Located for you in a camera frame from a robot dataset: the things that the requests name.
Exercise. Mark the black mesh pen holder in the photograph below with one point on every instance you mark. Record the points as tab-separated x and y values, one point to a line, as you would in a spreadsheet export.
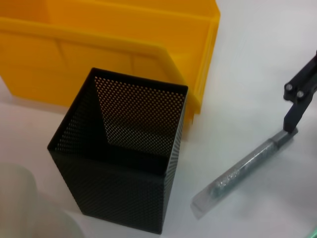
111	198

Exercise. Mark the yellow plastic storage bin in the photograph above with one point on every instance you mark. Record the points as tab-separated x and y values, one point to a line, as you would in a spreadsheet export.
99	24

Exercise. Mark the grey pen in clear sleeve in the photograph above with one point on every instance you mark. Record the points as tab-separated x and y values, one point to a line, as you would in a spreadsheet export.
237	173

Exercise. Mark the clear green-label water bottle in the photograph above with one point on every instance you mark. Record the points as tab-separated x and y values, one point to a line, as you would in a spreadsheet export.
19	198

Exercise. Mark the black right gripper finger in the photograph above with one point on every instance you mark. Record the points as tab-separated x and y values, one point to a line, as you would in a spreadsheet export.
294	111

